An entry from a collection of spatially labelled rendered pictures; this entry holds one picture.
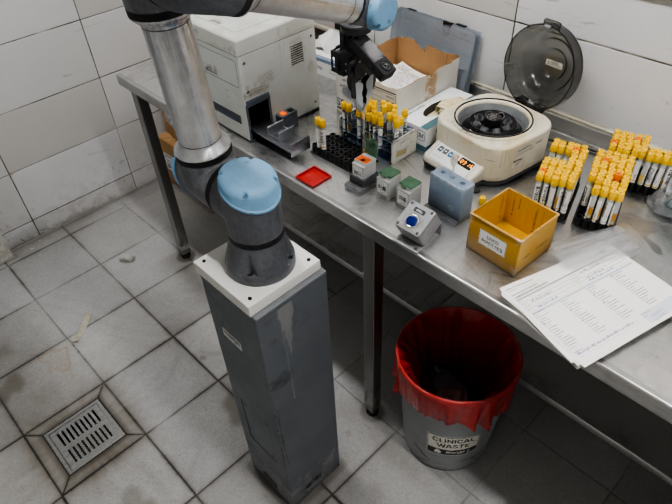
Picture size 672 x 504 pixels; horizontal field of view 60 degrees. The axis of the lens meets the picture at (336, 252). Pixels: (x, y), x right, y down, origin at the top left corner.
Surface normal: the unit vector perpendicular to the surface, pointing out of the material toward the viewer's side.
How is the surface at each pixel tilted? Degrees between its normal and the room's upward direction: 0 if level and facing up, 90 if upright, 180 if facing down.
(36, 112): 90
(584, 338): 1
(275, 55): 90
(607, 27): 90
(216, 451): 0
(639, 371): 0
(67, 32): 90
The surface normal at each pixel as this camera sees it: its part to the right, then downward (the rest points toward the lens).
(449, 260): -0.04, -0.73
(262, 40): 0.70, 0.46
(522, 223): -0.76, 0.46
